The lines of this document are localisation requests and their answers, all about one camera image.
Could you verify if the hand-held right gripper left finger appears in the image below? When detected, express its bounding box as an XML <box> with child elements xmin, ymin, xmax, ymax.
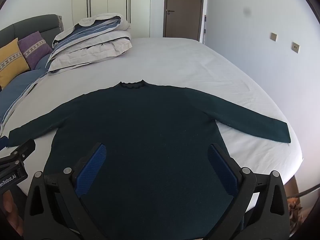
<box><xmin>24</xmin><ymin>142</ymin><xmax>108</xmax><ymax>240</ymax></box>

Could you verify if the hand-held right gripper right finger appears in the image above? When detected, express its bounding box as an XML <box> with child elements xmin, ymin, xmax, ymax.
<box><xmin>207</xmin><ymin>143</ymin><xmax>290</xmax><ymax>240</ymax></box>

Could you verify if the dark green sweater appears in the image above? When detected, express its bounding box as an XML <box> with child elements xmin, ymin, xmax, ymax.
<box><xmin>8</xmin><ymin>79</ymin><xmax>291</xmax><ymax>240</ymax></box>

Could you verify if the person's left hand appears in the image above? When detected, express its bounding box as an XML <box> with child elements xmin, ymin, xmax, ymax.
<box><xmin>0</xmin><ymin>189</ymin><xmax>19</xmax><ymax>233</ymax></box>

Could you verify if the blue pillow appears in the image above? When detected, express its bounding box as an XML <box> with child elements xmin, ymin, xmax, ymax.
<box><xmin>0</xmin><ymin>54</ymin><xmax>54</xmax><ymax>133</ymax></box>

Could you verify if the yellow patterned cushion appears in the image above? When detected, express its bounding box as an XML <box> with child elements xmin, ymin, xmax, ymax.
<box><xmin>0</xmin><ymin>38</ymin><xmax>30</xmax><ymax>88</ymax></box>

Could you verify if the purple patterned cushion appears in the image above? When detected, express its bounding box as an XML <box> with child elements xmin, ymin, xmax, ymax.
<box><xmin>17</xmin><ymin>31</ymin><xmax>52</xmax><ymax>70</ymax></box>

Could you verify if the bed with white sheet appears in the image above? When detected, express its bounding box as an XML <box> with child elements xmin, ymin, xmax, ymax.
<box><xmin>0</xmin><ymin>37</ymin><xmax>304</xmax><ymax>205</ymax></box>

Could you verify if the grey upholstered headboard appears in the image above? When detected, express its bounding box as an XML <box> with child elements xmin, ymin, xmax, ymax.
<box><xmin>0</xmin><ymin>14</ymin><xmax>64</xmax><ymax>50</ymax></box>

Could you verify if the folded beige and blue duvet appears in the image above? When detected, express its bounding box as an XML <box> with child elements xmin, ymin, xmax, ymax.
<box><xmin>47</xmin><ymin>13</ymin><xmax>132</xmax><ymax>75</ymax></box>

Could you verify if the cream wardrobe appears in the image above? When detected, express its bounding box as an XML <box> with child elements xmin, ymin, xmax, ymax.
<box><xmin>71</xmin><ymin>0</ymin><xmax>152</xmax><ymax>38</ymax></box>

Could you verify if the brown wooden door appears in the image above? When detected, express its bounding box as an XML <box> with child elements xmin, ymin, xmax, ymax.
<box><xmin>163</xmin><ymin>0</ymin><xmax>205</xmax><ymax>42</ymax></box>

